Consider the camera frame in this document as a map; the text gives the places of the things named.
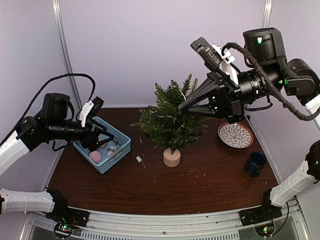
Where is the light blue plastic basket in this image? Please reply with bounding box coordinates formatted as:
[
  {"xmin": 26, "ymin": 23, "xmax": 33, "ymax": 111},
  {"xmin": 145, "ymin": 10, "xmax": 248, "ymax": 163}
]
[{"xmin": 73, "ymin": 116, "xmax": 131, "ymax": 174}]

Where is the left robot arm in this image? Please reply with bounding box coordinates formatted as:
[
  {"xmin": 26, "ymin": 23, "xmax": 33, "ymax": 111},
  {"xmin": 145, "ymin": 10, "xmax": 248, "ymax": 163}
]
[{"xmin": 0, "ymin": 93, "xmax": 115, "ymax": 222}]

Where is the fairy light wire string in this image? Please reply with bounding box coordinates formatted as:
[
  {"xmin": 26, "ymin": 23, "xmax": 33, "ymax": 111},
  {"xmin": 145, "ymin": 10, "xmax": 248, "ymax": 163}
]
[{"xmin": 138, "ymin": 91, "xmax": 188, "ymax": 168}]

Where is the white battery box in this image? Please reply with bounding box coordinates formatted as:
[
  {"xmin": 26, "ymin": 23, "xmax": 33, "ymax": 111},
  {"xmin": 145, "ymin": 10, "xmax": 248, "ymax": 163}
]
[{"xmin": 136, "ymin": 156, "xmax": 143, "ymax": 163}]

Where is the white fluffy ornament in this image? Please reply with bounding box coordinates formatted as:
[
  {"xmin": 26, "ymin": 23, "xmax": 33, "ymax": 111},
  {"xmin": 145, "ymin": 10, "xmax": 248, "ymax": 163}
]
[{"xmin": 107, "ymin": 146, "xmax": 118, "ymax": 158}]

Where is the round wooden tree base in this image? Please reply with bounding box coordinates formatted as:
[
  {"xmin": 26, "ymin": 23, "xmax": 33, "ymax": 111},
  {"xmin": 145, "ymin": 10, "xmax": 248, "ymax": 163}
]
[{"xmin": 163, "ymin": 148, "xmax": 181, "ymax": 168}]

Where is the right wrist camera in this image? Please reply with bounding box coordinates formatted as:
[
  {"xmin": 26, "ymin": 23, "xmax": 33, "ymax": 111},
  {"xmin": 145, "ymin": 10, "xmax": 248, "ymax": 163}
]
[{"xmin": 190, "ymin": 37, "xmax": 240, "ymax": 85}]

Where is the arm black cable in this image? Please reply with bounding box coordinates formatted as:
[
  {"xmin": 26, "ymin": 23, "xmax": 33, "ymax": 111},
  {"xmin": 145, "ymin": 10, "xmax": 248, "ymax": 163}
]
[
  {"xmin": 221, "ymin": 42, "xmax": 320, "ymax": 122},
  {"xmin": 0, "ymin": 73, "xmax": 97, "ymax": 146}
]

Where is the left aluminium frame post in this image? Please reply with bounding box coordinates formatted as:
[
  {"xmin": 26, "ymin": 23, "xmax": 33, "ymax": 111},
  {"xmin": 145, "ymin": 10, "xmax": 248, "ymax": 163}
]
[{"xmin": 52, "ymin": 0, "xmax": 82, "ymax": 110}]

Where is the right aluminium frame post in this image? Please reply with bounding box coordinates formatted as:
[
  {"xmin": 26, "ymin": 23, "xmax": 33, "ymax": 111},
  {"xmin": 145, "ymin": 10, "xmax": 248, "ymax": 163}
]
[{"xmin": 261, "ymin": 0, "xmax": 273, "ymax": 28}]

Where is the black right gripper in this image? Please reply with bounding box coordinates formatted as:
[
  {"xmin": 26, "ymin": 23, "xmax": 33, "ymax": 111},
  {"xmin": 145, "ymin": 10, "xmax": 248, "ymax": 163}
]
[{"xmin": 178, "ymin": 62, "xmax": 284, "ymax": 124}]

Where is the aluminium frame post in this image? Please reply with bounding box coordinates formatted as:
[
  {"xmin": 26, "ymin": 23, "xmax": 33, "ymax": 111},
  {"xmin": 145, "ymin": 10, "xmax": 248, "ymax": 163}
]
[
  {"xmin": 261, "ymin": 0, "xmax": 273, "ymax": 28},
  {"xmin": 52, "ymin": 0, "xmax": 82, "ymax": 110}
]

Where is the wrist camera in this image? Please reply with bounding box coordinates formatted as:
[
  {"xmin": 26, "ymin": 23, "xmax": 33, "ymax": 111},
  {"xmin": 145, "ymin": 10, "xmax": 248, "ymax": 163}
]
[
  {"xmin": 76, "ymin": 96, "xmax": 104, "ymax": 128},
  {"xmin": 190, "ymin": 37, "xmax": 240, "ymax": 85}
]

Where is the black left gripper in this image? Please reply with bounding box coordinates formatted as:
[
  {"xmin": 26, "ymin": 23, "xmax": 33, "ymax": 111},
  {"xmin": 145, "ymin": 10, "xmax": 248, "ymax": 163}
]
[{"xmin": 48, "ymin": 116, "xmax": 114, "ymax": 150}]

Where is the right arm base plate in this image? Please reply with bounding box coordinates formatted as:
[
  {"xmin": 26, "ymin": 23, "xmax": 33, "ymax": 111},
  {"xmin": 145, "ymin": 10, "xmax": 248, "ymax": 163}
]
[{"xmin": 239, "ymin": 205, "xmax": 283, "ymax": 226}]

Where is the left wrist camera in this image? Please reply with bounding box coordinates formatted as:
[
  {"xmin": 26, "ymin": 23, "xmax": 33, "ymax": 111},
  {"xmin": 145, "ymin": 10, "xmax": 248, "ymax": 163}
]
[{"xmin": 76, "ymin": 96, "xmax": 104, "ymax": 128}]

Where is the dark berry sprig ornament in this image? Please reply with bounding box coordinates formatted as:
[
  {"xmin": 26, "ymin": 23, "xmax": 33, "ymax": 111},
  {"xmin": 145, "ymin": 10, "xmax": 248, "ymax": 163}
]
[{"xmin": 113, "ymin": 139, "xmax": 122, "ymax": 146}]

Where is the pink pompom ornament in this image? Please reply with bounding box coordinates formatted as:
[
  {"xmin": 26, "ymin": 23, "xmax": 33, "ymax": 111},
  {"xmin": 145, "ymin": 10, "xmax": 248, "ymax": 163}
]
[{"xmin": 89, "ymin": 150, "xmax": 102, "ymax": 163}]

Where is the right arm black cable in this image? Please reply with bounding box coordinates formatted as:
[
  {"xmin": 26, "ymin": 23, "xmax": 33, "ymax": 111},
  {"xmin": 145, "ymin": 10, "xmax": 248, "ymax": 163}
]
[{"xmin": 221, "ymin": 42, "xmax": 320, "ymax": 122}]

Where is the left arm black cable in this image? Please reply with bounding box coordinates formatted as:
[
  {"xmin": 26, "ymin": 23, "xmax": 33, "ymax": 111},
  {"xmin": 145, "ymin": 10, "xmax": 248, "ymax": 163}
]
[{"xmin": 0, "ymin": 73, "xmax": 97, "ymax": 146}]

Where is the beige fabric bow ornament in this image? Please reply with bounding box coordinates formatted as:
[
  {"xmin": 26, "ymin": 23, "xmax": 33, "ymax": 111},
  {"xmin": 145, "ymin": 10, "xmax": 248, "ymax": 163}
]
[{"xmin": 98, "ymin": 134, "xmax": 109, "ymax": 142}]

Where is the dark blue mug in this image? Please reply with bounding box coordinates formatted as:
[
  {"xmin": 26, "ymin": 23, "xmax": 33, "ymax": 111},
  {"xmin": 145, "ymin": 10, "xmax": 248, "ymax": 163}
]
[{"xmin": 244, "ymin": 152, "xmax": 267, "ymax": 177}]

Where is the small green christmas tree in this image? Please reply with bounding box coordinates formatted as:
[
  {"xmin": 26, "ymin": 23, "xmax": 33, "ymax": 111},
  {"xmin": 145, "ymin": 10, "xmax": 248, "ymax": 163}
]
[{"xmin": 131, "ymin": 73, "xmax": 209, "ymax": 152}]

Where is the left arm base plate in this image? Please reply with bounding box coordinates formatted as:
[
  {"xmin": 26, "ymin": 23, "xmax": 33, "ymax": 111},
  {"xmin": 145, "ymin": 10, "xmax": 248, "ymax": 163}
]
[{"xmin": 45, "ymin": 205, "xmax": 90, "ymax": 227}]

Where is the aluminium front rail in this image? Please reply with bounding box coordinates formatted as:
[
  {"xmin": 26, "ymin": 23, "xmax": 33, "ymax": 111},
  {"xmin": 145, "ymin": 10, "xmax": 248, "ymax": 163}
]
[{"xmin": 26, "ymin": 197, "xmax": 305, "ymax": 240}]

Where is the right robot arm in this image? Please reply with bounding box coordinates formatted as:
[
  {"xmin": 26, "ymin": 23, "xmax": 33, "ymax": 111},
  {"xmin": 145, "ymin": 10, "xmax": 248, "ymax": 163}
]
[{"xmin": 179, "ymin": 27, "xmax": 320, "ymax": 125}]

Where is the floral patterned ceramic plate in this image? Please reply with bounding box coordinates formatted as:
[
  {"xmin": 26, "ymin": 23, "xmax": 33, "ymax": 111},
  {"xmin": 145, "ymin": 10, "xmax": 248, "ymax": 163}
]
[{"xmin": 217, "ymin": 122, "xmax": 254, "ymax": 149}]

